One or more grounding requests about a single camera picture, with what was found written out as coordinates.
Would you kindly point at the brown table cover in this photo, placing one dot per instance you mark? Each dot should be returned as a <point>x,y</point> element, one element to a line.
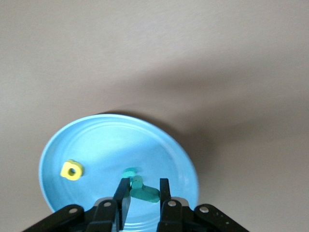
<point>154,48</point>

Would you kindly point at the teal foam letter c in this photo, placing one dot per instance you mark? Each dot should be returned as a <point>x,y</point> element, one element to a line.
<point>129,172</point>

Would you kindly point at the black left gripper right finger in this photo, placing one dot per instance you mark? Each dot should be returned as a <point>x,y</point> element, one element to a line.
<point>165,191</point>

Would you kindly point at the yellow foam letter d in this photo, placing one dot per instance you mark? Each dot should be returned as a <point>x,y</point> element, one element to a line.
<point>79,169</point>

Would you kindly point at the teal foam letter r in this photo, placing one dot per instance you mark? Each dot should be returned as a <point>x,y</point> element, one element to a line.
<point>144,192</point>

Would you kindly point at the blue plate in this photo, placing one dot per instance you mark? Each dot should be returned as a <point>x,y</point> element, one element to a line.
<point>101,145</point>

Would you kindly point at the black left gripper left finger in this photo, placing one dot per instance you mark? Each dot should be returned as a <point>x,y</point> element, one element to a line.
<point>120,191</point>

